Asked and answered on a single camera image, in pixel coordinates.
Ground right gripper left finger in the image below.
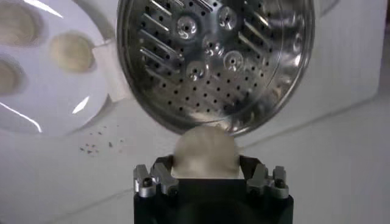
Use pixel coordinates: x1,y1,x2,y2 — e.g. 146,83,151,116
133,155,180,198

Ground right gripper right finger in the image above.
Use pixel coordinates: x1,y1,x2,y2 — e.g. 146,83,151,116
239,155,290,200

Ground white steamed baozi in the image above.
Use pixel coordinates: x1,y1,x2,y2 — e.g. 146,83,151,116
0,1,42,46
48,30,96,74
0,54,25,95
170,125,244,180

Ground perforated steel steamer basket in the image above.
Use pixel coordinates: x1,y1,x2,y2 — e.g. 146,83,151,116
116,0,316,136

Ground scattered dark crumbs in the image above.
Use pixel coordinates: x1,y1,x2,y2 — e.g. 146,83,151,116
79,124,126,155

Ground round white plate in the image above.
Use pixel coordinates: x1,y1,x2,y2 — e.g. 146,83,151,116
0,0,109,138

